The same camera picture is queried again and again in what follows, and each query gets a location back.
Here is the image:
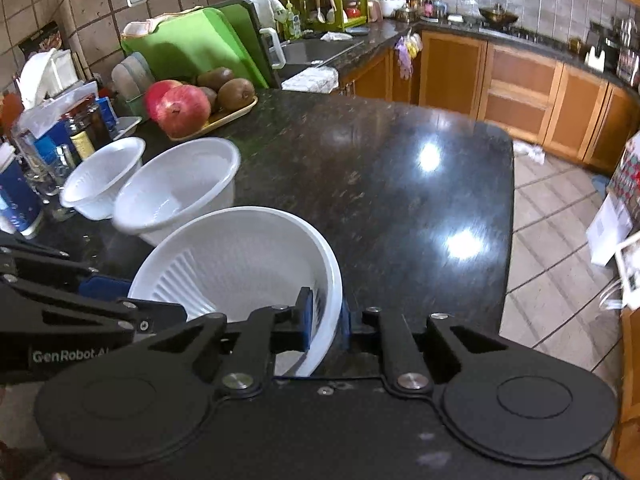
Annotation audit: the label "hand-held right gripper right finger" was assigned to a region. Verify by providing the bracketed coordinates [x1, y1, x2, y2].
[339, 305, 527, 396]

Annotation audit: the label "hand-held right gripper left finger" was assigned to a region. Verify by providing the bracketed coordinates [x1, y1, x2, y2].
[149, 287, 317, 396]

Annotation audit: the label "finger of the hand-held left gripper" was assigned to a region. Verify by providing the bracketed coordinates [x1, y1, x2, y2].
[0, 259, 134, 307]
[0, 243, 71, 261]

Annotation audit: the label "large white bowl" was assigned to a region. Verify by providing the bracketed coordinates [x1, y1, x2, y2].
[127, 206, 345, 379]

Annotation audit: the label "small white bowl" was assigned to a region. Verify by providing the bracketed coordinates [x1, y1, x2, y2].
[59, 136, 147, 221]

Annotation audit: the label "medium white bowl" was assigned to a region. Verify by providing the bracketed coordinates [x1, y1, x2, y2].
[112, 137, 242, 247]

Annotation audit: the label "blue white canister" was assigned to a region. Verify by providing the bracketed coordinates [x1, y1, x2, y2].
[0, 142, 46, 240]

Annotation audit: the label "glass measuring cup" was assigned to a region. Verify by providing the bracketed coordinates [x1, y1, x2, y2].
[20, 144, 77, 197]

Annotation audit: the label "dark sauce jar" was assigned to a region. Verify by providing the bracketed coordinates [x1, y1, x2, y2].
[62, 112, 99, 161]

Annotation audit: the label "white takeaway container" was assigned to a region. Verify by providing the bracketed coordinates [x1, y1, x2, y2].
[20, 49, 81, 106]

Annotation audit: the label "stack of white containers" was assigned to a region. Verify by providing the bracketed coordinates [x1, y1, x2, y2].
[111, 52, 156, 116]

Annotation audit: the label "yellow fruit tray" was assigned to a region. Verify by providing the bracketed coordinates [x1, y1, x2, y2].
[162, 95, 260, 141]

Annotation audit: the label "black snack bag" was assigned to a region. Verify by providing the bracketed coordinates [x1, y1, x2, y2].
[19, 21, 64, 61]

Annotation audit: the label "folded white cloth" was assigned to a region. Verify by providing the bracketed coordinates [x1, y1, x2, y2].
[282, 66, 340, 94]

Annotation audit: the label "beige cloth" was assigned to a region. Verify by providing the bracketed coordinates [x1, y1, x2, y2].
[121, 10, 202, 39]

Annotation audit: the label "light green cutting board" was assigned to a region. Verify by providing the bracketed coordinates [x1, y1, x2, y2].
[120, 6, 251, 107]

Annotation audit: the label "kitchen sink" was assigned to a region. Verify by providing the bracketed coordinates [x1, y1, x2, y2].
[277, 37, 366, 69]

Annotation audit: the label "white paper bag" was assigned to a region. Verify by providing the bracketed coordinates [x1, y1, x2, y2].
[586, 192, 634, 266]

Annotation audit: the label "hanging yellow gloves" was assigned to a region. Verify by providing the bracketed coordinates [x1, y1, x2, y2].
[395, 30, 425, 80]

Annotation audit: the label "dark green cutting board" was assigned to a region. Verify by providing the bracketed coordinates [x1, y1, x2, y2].
[218, 2, 274, 90]

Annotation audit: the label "white photo box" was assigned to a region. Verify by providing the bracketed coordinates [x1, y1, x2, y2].
[614, 232, 640, 311]

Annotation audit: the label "wooden side cabinet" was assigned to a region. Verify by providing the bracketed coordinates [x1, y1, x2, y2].
[611, 305, 640, 472]

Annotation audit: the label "wooden base cabinets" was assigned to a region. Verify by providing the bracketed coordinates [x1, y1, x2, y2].
[340, 30, 640, 177]

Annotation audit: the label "green soap bottle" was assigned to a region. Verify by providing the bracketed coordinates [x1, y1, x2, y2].
[282, 0, 303, 40]

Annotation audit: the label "green dish rack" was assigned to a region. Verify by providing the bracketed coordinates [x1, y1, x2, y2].
[294, 0, 371, 29]

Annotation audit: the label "patterned gift bag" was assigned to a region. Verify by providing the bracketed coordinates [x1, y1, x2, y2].
[606, 132, 640, 201]

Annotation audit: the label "dark wok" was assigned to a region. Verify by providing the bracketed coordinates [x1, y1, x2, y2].
[479, 4, 521, 29]

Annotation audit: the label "black coffee machine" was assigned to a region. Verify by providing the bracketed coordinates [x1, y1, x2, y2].
[585, 22, 621, 69]

